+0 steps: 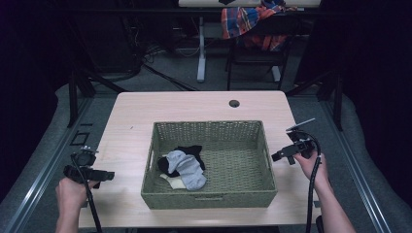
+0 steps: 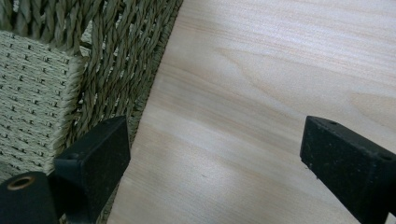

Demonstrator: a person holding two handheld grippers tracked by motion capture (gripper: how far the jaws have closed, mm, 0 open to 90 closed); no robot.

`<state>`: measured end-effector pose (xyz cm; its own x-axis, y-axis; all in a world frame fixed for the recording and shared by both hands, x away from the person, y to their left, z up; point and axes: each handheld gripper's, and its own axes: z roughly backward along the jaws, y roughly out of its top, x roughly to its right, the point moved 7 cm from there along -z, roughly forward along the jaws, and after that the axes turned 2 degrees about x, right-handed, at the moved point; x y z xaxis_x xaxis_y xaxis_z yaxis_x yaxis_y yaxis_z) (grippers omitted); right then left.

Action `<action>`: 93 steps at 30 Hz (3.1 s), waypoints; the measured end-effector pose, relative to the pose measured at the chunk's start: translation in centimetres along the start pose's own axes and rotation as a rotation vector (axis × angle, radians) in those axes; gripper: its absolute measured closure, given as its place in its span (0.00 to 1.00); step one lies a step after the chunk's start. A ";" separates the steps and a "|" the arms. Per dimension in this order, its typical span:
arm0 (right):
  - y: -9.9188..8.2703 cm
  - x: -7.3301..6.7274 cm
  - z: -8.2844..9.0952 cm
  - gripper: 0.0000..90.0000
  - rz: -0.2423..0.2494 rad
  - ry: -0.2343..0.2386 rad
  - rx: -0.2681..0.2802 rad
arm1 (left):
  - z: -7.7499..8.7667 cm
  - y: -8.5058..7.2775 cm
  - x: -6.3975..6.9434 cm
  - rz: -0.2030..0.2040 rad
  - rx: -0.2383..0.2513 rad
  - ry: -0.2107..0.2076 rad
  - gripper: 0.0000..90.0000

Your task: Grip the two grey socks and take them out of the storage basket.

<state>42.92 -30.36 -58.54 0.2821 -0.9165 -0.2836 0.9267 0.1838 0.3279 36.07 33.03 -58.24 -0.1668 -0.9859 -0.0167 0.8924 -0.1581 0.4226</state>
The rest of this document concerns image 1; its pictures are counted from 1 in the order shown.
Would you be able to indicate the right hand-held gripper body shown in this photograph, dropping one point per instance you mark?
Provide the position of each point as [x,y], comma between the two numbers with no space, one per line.
[303,145]

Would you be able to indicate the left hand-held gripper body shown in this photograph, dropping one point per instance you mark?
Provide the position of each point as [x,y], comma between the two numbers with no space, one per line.
[85,158]

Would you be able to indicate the person's right hand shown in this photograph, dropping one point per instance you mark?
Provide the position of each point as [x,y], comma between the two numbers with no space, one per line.
[315,170]

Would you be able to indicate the person's left hand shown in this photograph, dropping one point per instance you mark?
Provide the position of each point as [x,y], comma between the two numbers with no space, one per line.
[69,195]

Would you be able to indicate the black tape floor marking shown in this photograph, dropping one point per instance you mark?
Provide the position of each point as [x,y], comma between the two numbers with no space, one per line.
[80,138]

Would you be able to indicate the green woven basket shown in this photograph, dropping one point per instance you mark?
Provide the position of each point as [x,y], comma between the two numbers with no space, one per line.
[239,168]

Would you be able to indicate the black metal stand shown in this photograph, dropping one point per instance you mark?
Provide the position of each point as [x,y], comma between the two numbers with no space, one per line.
[77,90]
[335,93]

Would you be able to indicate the cream sock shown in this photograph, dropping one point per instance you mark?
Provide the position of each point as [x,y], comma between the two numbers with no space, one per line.
[176,183]

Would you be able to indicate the grey sock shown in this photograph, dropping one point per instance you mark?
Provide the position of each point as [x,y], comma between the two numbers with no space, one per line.
[189,170]

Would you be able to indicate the black sock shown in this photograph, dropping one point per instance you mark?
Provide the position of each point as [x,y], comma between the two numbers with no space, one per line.
[193,151]

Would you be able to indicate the black chair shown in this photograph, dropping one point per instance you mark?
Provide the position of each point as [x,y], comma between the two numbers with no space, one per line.
[259,56]

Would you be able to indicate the white-legged background table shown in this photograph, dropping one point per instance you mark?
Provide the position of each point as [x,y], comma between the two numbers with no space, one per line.
[201,48]

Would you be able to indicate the plaid cloth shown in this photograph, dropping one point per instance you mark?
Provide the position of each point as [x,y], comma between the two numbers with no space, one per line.
[239,21]

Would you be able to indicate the aluminium floor rail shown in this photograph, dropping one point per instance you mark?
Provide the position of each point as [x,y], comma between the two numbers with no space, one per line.
[359,181]
[35,191]

